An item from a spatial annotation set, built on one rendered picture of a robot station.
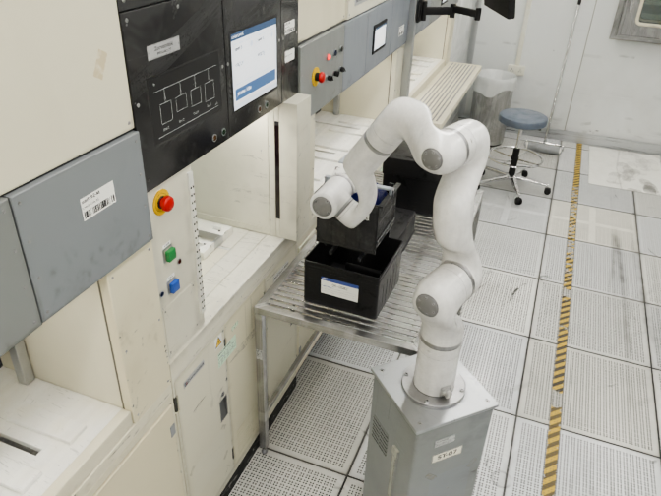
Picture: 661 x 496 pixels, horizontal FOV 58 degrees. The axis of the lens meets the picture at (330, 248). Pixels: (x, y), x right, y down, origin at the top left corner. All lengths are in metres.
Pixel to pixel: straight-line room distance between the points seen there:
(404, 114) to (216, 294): 0.90
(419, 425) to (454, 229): 0.57
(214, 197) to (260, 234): 0.23
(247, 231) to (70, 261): 1.15
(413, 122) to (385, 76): 2.03
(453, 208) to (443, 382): 0.55
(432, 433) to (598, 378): 1.63
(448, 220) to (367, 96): 2.12
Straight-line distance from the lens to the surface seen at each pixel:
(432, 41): 4.95
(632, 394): 3.29
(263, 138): 2.16
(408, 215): 2.54
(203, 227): 2.34
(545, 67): 6.06
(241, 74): 1.80
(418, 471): 1.90
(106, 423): 1.68
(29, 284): 1.25
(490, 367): 3.16
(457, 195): 1.49
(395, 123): 1.50
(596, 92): 6.10
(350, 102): 3.59
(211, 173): 2.34
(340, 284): 2.05
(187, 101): 1.57
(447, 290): 1.55
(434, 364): 1.74
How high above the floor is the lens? 2.04
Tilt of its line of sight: 31 degrees down
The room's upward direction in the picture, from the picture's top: 2 degrees clockwise
